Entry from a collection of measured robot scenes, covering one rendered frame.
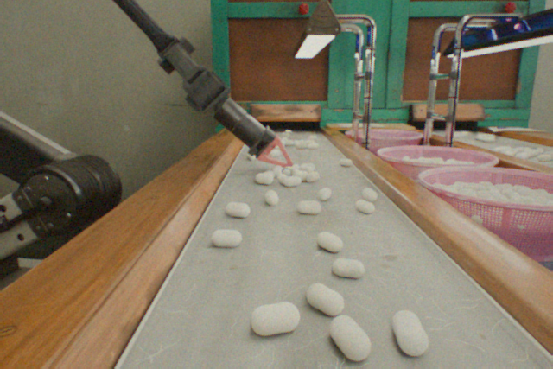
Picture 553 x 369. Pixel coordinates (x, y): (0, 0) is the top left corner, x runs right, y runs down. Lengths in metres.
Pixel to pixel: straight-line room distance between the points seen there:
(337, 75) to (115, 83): 1.64
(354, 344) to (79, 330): 0.19
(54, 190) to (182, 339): 0.48
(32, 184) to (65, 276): 0.41
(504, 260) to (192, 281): 0.30
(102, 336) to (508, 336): 0.30
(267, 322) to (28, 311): 0.17
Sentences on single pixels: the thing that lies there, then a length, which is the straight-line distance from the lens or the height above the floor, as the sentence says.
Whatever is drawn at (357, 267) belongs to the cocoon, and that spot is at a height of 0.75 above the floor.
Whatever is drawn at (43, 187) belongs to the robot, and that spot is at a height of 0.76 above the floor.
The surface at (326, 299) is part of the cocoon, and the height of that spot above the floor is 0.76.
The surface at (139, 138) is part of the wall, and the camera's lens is 2.77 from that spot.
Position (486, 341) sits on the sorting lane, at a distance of 0.34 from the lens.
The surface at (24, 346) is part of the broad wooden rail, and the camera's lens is 0.31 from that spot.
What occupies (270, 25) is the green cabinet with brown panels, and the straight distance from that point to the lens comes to 1.67.
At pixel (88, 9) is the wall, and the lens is 2.90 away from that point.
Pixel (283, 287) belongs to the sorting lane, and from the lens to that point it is 0.37.
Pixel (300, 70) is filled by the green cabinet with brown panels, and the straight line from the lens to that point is 1.65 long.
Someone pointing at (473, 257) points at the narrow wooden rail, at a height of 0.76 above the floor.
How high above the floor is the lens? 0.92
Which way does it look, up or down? 12 degrees down
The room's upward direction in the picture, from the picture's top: straight up
